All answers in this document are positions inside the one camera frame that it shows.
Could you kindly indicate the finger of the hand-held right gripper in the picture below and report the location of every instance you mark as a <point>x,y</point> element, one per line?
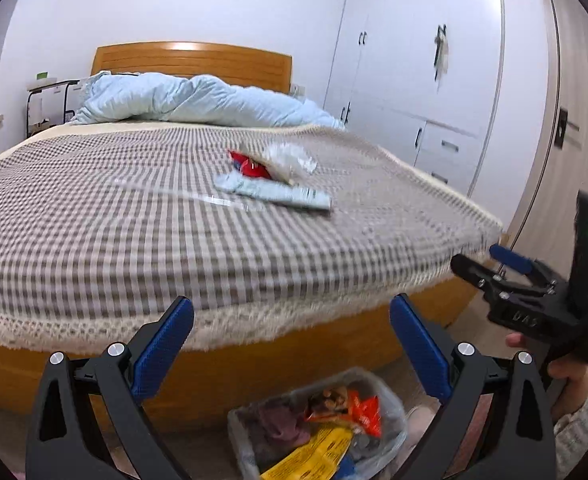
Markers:
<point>473,270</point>
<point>511,256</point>

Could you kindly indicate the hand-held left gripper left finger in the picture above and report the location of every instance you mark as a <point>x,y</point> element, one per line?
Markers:
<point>164,345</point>

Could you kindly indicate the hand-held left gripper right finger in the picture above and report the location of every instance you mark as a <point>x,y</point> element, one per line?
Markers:
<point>418,345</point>

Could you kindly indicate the bin with leaf-print liner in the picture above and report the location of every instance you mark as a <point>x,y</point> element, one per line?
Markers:
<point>393,410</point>

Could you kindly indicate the red snack packet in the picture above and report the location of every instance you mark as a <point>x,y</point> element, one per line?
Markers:
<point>363,412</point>

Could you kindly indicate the dark blue box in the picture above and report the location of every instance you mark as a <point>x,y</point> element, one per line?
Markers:
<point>346,467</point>

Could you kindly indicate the yellow snack packet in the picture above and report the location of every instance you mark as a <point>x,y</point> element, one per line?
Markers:
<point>309,452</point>

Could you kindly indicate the white green-print packet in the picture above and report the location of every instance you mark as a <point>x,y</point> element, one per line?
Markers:
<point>274,192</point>

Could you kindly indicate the small red wrapper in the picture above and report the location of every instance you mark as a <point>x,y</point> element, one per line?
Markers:
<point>249,167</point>

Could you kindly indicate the white plastic bag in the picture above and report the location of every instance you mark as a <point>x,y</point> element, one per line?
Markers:
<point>289,160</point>

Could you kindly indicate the person's right hand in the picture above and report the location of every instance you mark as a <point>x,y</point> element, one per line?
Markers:
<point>573,380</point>

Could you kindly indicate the beige door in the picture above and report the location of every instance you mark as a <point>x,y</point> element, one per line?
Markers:
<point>548,185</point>

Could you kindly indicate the wooden bed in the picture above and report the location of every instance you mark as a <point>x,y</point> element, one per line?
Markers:
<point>299,360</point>

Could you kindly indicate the clear plastic film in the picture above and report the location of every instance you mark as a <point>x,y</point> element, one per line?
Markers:
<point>174,192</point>

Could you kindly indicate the white wardrobe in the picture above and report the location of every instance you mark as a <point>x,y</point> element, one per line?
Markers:
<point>398,60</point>

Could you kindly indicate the light blue duvet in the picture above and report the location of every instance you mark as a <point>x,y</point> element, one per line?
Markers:
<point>199,100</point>

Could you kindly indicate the white wall socket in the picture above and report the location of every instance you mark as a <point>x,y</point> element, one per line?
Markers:
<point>297,90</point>

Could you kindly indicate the black-frame bedside table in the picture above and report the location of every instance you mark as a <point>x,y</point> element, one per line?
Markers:
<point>49,85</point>

